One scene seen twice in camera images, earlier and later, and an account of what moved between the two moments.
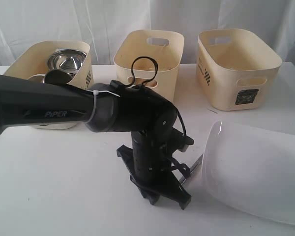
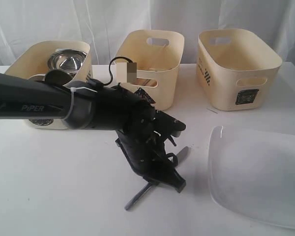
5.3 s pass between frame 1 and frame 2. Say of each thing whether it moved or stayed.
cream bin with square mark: stayed
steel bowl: stayed
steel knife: moved
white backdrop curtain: stayed
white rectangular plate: stayed
